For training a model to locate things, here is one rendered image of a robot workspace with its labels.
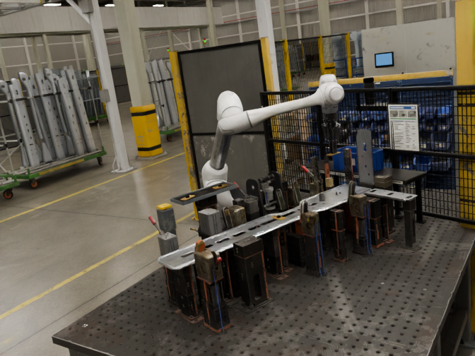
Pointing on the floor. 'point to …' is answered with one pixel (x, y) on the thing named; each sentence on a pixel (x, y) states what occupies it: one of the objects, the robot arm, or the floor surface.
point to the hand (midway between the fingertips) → (332, 147)
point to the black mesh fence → (381, 140)
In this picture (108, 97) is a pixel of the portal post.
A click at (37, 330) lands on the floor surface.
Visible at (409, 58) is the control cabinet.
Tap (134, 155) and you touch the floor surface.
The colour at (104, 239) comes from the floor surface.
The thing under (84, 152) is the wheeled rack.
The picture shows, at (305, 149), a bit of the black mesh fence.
